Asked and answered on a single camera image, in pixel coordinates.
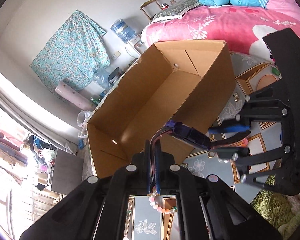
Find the small silver gold earring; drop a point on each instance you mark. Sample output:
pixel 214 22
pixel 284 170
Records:
pixel 236 97

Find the pink rolled mat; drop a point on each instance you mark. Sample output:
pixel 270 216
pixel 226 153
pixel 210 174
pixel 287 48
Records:
pixel 74 97

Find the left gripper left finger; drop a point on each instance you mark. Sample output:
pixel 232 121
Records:
pixel 144 177

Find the clear plastic jug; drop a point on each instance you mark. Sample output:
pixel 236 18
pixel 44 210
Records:
pixel 101 78

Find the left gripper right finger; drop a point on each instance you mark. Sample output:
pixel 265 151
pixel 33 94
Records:
pixel 166 182

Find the grey rice cooker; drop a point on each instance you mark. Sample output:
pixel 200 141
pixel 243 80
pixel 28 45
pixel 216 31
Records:
pixel 115 75

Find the wooden stool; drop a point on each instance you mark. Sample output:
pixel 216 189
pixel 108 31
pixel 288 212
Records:
pixel 150 8

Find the dark grey cabinet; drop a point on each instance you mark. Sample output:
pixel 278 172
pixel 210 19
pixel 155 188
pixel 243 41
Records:
pixel 67 172

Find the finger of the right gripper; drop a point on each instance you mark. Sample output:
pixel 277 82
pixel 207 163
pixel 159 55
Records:
pixel 225 149
pixel 231 126

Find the brown cardboard box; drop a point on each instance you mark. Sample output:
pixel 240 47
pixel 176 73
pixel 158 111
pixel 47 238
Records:
pixel 188 81

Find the white plastic bag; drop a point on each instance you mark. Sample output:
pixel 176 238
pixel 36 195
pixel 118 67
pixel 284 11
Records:
pixel 82 120

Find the teal floral hanging cloth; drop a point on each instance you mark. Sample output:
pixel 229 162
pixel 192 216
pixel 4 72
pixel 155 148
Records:
pixel 73 54

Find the pink floral blanket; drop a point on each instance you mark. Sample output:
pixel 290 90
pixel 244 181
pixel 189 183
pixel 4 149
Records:
pixel 242 28

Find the blue water dispenser bottle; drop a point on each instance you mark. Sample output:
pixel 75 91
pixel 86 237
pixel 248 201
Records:
pixel 123 30

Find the grey curtain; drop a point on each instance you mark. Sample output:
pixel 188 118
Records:
pixel 36 128

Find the grey lace pillow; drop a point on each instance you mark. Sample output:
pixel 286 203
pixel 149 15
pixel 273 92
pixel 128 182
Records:
pixel 176 11

